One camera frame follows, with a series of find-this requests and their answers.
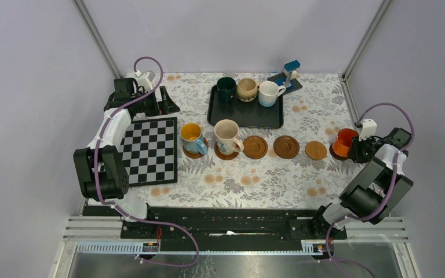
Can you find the orange mug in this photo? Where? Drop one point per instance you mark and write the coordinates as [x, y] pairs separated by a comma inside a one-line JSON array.
[[343, 143]]

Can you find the white mug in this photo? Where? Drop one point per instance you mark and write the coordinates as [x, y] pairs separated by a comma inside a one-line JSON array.
[[268, 92]]

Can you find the brown wooden coaster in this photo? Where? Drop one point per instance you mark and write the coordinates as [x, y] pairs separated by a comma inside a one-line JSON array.
[[286, 147], [196, 148], [255, 147], [223, 156]]

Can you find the blue lego brick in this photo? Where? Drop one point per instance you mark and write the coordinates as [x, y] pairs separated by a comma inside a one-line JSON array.
[[292, 66]]

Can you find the white slotted cable duct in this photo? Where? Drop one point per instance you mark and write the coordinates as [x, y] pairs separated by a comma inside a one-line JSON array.
[[140, 248]]

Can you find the dark wooden coaster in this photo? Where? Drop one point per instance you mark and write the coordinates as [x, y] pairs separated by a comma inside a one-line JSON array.
[[335, 156]]

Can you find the tall cream floral mug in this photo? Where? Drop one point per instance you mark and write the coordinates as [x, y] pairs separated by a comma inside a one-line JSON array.
[[227, 132]]

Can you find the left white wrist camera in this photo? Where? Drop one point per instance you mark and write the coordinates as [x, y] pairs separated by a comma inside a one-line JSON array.
[[144, 79]]

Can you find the black serving tray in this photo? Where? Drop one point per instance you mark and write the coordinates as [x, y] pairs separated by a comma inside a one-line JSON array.
[[250, 114]]

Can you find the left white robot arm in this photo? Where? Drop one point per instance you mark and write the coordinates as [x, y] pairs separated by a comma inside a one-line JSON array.
[[100, 169]]

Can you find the light wooden coaster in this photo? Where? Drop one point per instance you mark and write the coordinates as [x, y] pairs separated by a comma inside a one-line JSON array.
[[316, 150]]

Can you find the black white chessboard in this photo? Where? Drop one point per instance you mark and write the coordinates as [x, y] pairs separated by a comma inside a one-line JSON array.
[[149, 152]]

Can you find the aluminium frame rail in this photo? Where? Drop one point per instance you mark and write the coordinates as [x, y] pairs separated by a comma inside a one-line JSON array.
[[99, 228]]

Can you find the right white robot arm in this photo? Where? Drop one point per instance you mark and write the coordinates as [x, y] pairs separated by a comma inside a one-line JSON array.
[[378, 187]]

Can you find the blue mug yellow inside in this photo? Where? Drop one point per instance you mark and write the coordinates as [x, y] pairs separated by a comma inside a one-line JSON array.
[[189, 132]]

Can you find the floral table cloth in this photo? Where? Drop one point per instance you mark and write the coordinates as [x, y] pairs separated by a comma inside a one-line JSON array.
[[314, 113]]

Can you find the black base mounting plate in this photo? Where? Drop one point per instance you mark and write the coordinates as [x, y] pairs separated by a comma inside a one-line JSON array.
[[216, 229]]

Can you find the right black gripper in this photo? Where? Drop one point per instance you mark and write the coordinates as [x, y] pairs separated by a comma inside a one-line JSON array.
[[354, 151]]

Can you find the white lego brick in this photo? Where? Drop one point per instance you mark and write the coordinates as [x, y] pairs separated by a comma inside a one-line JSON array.
[[290, 75]]

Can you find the dark green mug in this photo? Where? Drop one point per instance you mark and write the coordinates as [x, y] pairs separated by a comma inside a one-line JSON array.
[[226, 89]]

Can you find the beige mug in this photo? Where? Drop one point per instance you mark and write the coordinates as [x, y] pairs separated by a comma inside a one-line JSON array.
[[247, 89]]

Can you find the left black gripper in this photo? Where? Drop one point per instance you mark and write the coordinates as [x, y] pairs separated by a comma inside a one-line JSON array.
[[166, 106]]

